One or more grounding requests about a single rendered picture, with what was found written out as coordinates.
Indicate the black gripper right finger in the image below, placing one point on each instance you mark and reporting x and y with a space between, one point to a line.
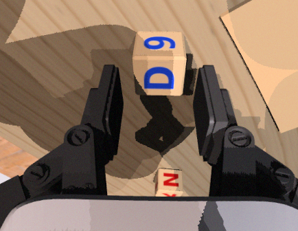
231 151

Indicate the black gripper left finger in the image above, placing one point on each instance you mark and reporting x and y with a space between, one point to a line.
77 166

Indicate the brown letter block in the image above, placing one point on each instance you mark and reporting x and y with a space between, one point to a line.
168 183
159 61

